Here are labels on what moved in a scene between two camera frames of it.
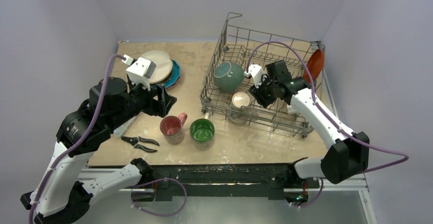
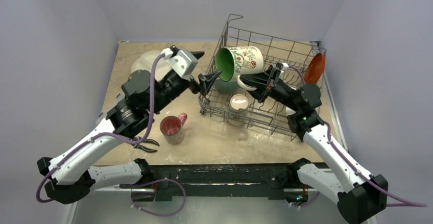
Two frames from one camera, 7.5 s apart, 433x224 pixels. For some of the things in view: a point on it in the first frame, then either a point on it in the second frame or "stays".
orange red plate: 314,66 stays
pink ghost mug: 172,127 stays
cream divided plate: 164,65 stays
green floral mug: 202,132 -> 234,61
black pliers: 135,141 stays
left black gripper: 165,100 -> 205,81
